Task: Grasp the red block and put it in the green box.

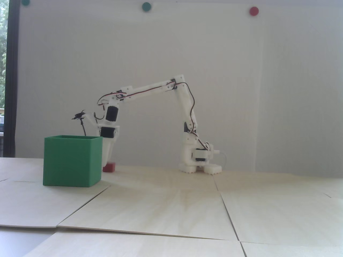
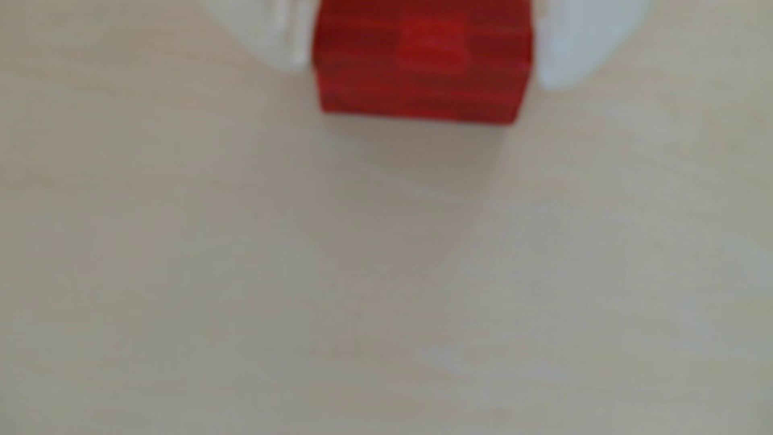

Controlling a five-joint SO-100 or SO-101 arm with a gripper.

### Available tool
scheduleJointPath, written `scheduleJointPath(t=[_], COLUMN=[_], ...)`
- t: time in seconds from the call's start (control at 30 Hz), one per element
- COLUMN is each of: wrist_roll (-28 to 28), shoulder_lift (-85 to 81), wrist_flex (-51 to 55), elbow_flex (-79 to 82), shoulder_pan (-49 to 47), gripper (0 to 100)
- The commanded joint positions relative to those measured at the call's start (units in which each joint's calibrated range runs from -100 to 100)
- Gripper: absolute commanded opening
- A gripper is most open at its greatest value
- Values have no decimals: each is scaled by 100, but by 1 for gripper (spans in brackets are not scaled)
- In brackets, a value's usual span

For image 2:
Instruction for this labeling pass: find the red block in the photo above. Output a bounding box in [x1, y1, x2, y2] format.
[313, 0, 533, 126]

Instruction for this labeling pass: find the light plywood sheet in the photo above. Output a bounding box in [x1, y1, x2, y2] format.
[0, 0, 773, 435]

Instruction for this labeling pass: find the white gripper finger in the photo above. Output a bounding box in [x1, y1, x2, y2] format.
[205, 0, 315, 75]
[534, 0, 653, 90]

